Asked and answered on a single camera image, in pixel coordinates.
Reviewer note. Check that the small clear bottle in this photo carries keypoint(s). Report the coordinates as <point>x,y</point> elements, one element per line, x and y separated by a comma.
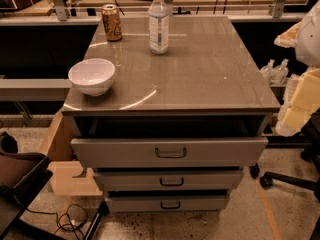
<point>280,73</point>
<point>266,71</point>

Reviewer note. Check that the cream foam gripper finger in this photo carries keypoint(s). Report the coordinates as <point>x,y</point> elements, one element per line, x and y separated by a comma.
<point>301,100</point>

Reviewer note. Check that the bottom grey drawer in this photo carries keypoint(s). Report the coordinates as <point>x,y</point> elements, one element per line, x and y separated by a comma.
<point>167,203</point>

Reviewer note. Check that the small clear bottle right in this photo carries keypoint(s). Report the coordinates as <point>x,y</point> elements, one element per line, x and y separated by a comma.
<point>280,73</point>

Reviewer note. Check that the small clear bottle left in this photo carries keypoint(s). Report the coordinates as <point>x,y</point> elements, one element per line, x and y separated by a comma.
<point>266,71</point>

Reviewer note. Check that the middle grey drawer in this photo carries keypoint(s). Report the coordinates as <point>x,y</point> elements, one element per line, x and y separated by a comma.
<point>168,180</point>

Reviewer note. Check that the clear plastic water bottle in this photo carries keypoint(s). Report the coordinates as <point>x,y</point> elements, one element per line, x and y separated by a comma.
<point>158,14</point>

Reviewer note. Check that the grey drawer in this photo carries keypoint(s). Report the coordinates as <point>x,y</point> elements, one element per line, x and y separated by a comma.
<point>167,203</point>
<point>168,180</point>
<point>168,153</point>

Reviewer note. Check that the grey drawer cabinet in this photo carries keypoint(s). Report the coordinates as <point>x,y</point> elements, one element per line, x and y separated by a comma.
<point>206,86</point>

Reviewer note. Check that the black office chair left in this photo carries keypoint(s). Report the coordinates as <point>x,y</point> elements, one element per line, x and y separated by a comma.
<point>22,177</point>

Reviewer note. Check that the gold soda can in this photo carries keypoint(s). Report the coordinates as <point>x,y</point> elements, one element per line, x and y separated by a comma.
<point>111,21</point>

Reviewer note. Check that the black chair base right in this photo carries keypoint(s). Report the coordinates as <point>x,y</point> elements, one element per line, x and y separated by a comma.
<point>303,169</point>

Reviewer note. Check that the white bowl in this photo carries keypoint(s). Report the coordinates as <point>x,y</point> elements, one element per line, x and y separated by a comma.
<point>92,77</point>

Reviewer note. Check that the top grey drawer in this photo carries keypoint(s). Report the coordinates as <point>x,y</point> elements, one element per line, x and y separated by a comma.
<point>168,153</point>

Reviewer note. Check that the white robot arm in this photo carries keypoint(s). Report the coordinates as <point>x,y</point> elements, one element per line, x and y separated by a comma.
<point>304,37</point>

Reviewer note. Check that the cardboard box on floor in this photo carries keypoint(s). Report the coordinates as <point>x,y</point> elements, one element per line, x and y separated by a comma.
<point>68,178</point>

